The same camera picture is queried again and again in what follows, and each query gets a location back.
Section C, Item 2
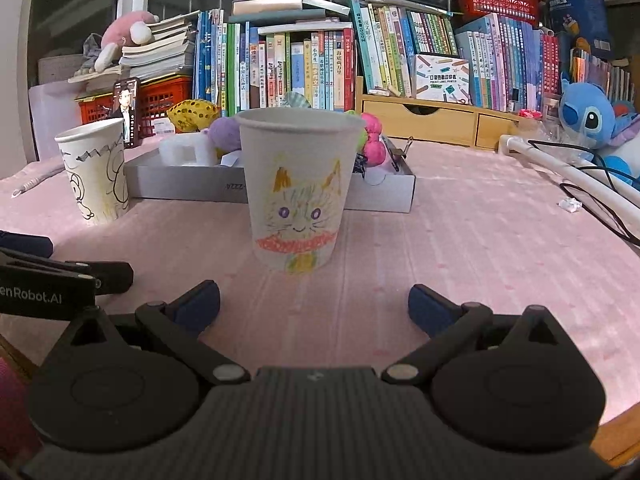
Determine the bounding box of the white braided cord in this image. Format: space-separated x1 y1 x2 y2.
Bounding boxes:
11 162 68 198

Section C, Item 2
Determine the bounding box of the purple fluffy pompom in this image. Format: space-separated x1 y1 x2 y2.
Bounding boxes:
206 116 243 153

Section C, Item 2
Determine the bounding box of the blue printed box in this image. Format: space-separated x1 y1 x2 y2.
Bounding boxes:
542 0 615 61

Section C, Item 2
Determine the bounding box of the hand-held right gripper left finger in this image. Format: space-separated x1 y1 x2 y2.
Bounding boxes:
65 280 252 386

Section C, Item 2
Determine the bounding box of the pink tablecloth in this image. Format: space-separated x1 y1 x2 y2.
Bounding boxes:
0 132 640 428

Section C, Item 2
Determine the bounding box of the pink white plush toy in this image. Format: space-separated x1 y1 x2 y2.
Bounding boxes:
80 10 161 78

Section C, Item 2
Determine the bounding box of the black cable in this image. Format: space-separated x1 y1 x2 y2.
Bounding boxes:
527 140 640 248

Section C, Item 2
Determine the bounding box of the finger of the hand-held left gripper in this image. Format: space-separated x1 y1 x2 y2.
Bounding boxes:
0 230 54 261
0 247 135 297

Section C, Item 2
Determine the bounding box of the paper cup with rabbit drawing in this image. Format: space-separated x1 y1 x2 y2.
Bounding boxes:
54 118 130 226

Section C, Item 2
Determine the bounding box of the stack of lying books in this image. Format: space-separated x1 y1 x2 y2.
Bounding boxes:
67 10 201 83

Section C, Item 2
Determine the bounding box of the red plastic crate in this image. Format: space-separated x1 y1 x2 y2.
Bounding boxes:
76 72 195 139

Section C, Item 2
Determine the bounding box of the wooden drawer organiser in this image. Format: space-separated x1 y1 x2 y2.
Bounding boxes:
354 76 531 151

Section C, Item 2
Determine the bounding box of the row of books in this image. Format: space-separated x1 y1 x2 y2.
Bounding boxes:
192 0 636 113

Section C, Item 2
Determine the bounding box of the paper cup with cat drawing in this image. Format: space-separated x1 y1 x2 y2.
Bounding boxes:
235 107 367 273

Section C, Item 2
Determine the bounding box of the blue plush toy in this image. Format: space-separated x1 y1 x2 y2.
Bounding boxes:
557 79 640 191

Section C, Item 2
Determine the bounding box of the white printed carton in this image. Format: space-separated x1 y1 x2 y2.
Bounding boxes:
410 52 473 106

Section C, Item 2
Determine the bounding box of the person's left forearm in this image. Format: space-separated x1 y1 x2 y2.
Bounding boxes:
0 355 43 463

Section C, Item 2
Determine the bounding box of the red plastic basket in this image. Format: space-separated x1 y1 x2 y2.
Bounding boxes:
454 0 546 26

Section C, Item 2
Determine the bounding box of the yellow perforated ball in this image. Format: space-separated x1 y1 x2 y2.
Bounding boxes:
166 99 221 133

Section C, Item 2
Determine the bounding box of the white framed window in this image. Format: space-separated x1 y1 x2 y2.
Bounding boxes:
22 0 261 161

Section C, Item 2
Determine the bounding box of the grey storage basket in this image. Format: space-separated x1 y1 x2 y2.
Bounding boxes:
37 52 93 86

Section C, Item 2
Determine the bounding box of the white foam block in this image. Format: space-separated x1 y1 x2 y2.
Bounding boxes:
159 132 221 167

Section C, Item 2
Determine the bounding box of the white paper bag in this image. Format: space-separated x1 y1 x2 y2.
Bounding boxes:
27 82 83 161

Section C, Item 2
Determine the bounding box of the grey cardboard box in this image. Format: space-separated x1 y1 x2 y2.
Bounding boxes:
123 147 417 213

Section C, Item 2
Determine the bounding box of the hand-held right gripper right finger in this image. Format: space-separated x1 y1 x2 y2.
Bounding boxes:
381 283 571 386

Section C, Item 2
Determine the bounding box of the black binder clip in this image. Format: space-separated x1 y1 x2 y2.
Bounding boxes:
382 136 415 173

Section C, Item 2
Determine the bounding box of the black smartphone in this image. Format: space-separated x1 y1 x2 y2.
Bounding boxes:
112 77 142 149

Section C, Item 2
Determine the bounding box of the red pink soft ball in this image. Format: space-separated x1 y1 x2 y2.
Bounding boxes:
357 112 388 168

